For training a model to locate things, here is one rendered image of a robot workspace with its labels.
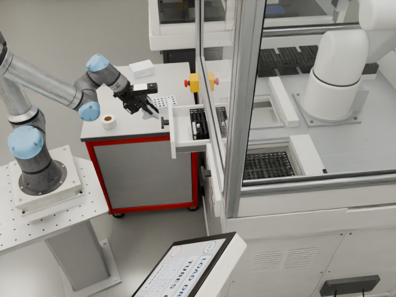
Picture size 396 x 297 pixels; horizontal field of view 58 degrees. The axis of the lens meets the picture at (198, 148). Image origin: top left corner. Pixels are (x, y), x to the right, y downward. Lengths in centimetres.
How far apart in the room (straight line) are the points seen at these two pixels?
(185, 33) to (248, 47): 150
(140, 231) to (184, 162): 60
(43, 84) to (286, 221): 92
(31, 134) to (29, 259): 113
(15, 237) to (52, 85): 61
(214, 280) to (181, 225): 149
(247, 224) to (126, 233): 121
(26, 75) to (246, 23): 75
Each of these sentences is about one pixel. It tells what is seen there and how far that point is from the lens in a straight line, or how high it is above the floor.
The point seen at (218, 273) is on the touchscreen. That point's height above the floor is 119.
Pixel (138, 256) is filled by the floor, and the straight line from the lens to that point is 222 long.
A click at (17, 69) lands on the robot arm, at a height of 134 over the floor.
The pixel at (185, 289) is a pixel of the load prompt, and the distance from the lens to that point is 85.
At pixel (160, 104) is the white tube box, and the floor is 80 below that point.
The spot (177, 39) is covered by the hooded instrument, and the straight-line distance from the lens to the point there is 226.
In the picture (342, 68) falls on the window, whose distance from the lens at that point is 89.
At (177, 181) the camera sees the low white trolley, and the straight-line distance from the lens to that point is 206.
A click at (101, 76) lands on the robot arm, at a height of 119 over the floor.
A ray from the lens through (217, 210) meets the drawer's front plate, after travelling 131.
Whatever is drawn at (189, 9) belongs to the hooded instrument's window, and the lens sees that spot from 221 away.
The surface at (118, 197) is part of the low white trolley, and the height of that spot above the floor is 25.
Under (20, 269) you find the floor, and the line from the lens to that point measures 239.
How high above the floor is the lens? 194
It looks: 45 degrees down
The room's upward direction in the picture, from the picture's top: 1 degrees counter-clockwise
